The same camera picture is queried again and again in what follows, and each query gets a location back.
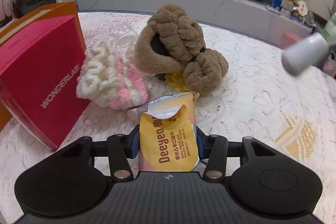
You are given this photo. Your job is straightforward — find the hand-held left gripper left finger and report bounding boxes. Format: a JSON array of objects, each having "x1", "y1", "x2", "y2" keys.
[{"x1": 70, "y1": 124, "x2": 141, "y2": 180}]

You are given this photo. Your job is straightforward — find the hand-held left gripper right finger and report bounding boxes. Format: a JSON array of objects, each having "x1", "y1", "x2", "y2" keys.
[{"x1": 196, "y1": 126, "x2": 266, "y2": 180}]

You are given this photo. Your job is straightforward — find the yellow wet wipes packet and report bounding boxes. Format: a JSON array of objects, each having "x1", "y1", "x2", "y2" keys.
[{"x1": 136, "y1": 91, "x2": 201, "y2": 172}]

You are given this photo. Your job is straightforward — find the pink white crocheted hat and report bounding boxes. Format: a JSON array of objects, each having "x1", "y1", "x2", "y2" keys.
[{"x1": 76, "y1": 40, "x2": 149, "y2": 110}]

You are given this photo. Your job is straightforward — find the brown knotted plush toy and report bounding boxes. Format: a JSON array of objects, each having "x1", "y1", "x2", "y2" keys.
[{"x1": 134, "y1": 4, "x2": 230, "y2": 92}]

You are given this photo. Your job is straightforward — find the grey cylindrical bin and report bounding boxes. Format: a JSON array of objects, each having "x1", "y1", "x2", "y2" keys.
[{"x1": 281, "y1": 13, "x2": 336, "y2": 76}]

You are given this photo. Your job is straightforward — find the orange cardboard box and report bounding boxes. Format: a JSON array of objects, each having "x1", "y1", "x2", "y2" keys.
[{"x1": 0, "y1": 0, "x2": 87, "y2": 130}]

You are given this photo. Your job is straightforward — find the white lace tablecloth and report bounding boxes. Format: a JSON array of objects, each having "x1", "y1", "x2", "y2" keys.
[{"x1": 0, "y1": 11, "x2": 336, "y2": 203}]

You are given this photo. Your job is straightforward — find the clear plastic bag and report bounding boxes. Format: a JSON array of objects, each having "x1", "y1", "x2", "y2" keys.
[{"x1": 112, "y1": 32, "x2": 140, "y2": 67}]

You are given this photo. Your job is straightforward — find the red storage box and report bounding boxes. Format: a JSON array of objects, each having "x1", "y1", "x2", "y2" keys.
[{"x1": 0, "y1": 15, "x2": 91, "y2": 153}]

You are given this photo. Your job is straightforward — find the pink stool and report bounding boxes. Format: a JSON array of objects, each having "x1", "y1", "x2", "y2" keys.
[{"x1": 280, "y1": 30, "x2": 303, "y2": 50}]

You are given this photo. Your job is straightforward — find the grey television console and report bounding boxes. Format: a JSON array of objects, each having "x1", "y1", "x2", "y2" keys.
[{"x1": 76, "y1": 0, "x2": 317, "y2": 39}]

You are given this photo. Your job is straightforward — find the pink bag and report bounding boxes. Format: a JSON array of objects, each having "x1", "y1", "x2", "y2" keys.
[{"x1": 323, "y1": 51, "x2": 336, "y2": 73}]

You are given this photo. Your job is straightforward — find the pink chair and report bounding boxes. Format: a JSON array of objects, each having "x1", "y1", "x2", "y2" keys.
[{"x1": 0, "y1": 0, "x2": 14, "y2": 22}]

